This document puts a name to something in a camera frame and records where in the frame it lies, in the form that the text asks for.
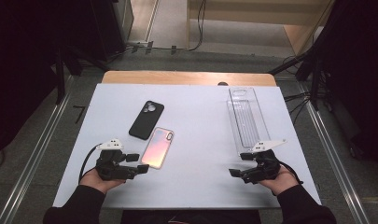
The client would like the left hand-held gripper cable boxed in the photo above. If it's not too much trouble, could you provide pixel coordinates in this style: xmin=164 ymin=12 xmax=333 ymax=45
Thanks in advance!
xmin=78 ymin=143 xmax=103 ymax=185

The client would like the person's right hand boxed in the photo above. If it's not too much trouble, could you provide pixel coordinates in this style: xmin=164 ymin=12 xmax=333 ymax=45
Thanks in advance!
xmin=259 ymin=164 xmax=301 ymax=197

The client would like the black curtain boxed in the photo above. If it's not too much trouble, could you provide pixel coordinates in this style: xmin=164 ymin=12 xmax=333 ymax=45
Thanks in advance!
xmin=0 ymin=0 xmax=129 ymax=158
xmin=314 ymin=0 xmax=378 ymax=169

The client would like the black phone case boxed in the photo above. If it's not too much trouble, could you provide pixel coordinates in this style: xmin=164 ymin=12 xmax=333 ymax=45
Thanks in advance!
xmin=128 ymin=100 xmax=165 ymax=141

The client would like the hand-held gripper cable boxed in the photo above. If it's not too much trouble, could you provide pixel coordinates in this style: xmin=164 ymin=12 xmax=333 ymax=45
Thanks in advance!
xmin=277 ymin=161 xmax=304 ymax=186
xmin=78 ymin=143 xmax=103 ymax=185

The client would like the iridescent pink phone case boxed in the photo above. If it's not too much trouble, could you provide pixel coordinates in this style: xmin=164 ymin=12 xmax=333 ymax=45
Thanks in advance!
xmin=140 ymin=126 xmax=175 ymax=170

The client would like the black hanging cable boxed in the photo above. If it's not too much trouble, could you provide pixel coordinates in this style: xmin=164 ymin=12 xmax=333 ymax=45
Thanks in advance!
xmin=188 ymin=0 xmax=208 ymax=52

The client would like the person's left hand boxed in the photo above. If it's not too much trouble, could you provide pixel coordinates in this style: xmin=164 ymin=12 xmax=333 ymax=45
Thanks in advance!
xmin=78 ymin=167 xmax=127 ymax=196

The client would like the wooden table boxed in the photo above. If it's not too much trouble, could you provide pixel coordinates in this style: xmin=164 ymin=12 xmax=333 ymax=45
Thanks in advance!
xmin=101 ymin=70 xmax=277 ymax=88

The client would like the clear plastic tray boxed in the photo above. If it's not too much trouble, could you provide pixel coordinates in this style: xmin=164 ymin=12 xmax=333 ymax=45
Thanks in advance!
xmin=227 ymin=87 xmax=272 ymax=157

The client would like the black cable bundle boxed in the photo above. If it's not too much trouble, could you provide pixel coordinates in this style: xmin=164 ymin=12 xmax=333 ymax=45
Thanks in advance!
xmin=284 ymin=91 xmax=313 ymax=125

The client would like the light wooden furniture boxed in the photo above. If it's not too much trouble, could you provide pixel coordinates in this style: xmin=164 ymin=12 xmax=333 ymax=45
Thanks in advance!
xmin=185 ymin=0 xmax=336 ymax=56

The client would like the black metal stand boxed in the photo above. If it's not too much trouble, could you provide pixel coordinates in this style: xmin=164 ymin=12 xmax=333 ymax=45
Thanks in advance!
xmin=268 ymin=49 xmax=322 ymax=112
xmin=53 ymin=46 xmax=110 ymax=105

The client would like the right hand-held gripper cable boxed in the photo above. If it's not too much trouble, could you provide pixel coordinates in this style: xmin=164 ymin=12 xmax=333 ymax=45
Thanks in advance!
xmin=277 ymin=161 xmax=304 ymax=186

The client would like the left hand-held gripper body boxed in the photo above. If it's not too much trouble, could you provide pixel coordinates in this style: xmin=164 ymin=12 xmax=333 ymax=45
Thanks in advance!
xmin=94 ymin=138 xmax=139 ymax=182

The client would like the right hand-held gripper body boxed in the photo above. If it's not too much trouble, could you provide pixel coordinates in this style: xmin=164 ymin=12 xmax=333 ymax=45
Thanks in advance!
xmin=239 ymin=138 xmax=287 ymax=185

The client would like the grey cabinet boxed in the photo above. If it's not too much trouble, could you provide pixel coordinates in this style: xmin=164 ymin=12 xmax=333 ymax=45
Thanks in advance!
xmin=111 ymin=0 xmax=135 ymax=45

